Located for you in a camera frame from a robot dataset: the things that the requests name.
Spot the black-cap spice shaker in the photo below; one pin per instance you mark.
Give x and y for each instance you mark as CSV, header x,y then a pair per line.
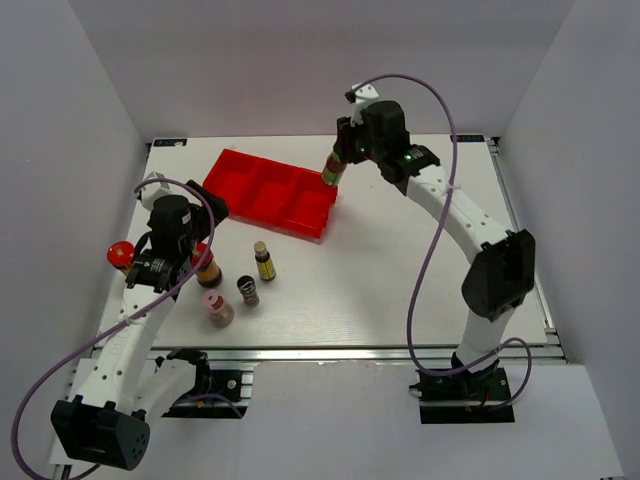
x,y
248,290

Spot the pink-cap spice jar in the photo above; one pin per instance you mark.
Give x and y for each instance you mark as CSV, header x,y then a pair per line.
x,y
221,313

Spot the green-label red sauce bottle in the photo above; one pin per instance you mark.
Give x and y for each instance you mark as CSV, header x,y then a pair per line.
x,y
333,170

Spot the red-cap dark sauce jar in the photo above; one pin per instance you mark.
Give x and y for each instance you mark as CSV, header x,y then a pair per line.
x,y
209,275

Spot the right blue table label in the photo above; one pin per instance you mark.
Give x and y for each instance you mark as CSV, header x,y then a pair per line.
x,y
468,138

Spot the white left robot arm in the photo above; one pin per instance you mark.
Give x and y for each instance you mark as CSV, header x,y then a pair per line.
x,y
108,422

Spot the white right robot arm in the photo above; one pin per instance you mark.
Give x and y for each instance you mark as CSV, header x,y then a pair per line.
x,y
501,261

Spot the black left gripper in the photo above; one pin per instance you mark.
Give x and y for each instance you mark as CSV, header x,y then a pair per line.
x,y
217,204

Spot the yellow-label dark sauce bottle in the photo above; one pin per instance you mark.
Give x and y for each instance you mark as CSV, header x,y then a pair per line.
x,y
265,266

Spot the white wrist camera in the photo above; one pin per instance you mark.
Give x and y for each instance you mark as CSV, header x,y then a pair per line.
x,y
360,97
149,193

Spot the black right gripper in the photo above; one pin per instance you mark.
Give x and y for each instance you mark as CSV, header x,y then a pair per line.
x,y
345,135

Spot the red-cap brown spice jar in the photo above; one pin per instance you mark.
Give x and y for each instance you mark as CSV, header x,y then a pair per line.
x,y
121,255

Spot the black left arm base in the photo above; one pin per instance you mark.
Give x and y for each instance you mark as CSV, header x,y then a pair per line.
x,y
228,396

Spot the red three-compartment plastic tray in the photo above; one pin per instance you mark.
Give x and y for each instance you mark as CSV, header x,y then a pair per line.
x,y
281,197

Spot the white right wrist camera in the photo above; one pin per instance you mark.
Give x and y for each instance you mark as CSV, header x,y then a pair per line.
x,y
360,97

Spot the blue table label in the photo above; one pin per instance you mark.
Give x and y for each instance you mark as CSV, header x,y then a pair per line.
x,y
468,138
169,142

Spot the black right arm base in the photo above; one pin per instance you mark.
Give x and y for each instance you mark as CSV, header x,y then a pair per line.
x,y
451,400

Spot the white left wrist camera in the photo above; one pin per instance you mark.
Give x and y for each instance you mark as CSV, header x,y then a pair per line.
x,y
149,193

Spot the left blue table label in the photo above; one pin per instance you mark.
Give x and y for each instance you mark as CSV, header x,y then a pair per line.
x,y
169,142

